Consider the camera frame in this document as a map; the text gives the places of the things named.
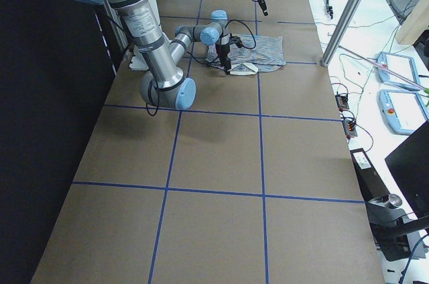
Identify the black monitor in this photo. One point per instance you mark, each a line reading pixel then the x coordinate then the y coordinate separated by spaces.
pixel 408 165

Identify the aluminium frame post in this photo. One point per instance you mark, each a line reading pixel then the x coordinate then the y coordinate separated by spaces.
pixel 340 30

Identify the black box with label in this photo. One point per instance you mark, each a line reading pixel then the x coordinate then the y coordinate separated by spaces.
pixel 370 183

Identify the striped polo shirt white collar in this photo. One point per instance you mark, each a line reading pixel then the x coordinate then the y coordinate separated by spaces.
pixel 259 54

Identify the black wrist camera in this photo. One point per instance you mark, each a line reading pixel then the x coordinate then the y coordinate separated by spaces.
pixel 235 40

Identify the blue teach pendant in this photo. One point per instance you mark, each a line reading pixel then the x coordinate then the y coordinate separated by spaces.
pixel 400 64
pixel 403 111

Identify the near blue teach pendant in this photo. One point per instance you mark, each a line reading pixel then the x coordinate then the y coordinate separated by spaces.
pixel 403 111

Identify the small orange circuit board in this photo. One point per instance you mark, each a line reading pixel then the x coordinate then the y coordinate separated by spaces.
pixel 342 101

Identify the metal cup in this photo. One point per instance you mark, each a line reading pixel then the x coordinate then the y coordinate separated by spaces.
pixel 393 201

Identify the far blue teach pendant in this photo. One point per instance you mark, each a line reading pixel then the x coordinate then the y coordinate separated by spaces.
pixel 400 64

